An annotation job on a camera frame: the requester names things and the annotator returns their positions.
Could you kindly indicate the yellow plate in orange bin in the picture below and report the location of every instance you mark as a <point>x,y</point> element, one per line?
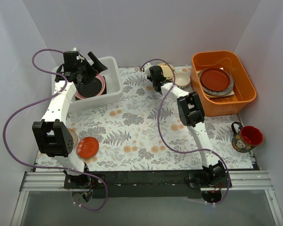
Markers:
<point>216,94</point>

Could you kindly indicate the clear glass floral plate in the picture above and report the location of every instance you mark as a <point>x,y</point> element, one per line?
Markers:
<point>74,136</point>

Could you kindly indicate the white plastic bin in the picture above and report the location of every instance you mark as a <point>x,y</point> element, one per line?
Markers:
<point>113,82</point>

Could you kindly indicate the grey plate in orange bin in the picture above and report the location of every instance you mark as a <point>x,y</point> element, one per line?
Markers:
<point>230,87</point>

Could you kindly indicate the red plate in orange bin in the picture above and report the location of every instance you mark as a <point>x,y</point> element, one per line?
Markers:
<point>215,79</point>

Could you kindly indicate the floral patterned table mat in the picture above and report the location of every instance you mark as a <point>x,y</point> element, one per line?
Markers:
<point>127,131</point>

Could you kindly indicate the orange plastic bin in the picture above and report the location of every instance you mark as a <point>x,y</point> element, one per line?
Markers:
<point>244,91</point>

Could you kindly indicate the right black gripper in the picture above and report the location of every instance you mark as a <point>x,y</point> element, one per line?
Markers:
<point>155,84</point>

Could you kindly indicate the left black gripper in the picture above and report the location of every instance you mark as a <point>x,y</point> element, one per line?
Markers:
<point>90,69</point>

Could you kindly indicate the small red round plate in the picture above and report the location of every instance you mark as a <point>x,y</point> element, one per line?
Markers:
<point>87,147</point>

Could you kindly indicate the small cream floral plate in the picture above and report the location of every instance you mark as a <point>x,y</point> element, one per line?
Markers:
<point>168,71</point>

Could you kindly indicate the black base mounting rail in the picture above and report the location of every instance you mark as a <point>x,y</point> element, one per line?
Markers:
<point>153,183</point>

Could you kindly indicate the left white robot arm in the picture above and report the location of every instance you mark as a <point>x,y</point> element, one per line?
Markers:
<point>51,133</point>

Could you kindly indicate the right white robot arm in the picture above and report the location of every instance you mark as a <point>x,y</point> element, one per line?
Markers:
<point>192,116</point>

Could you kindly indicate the pink round plate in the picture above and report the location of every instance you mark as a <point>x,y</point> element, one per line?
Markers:
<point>102,91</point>

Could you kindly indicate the black round plate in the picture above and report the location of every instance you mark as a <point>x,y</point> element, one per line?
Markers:
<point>92,88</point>

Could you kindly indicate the red black skull mug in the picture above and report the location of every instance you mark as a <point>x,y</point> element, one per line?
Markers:
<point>245,138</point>

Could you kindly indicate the white ceramic bowl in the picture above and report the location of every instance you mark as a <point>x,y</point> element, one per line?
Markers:
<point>182,80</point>

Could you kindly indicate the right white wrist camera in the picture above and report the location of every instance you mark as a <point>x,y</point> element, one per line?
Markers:
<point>149,76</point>

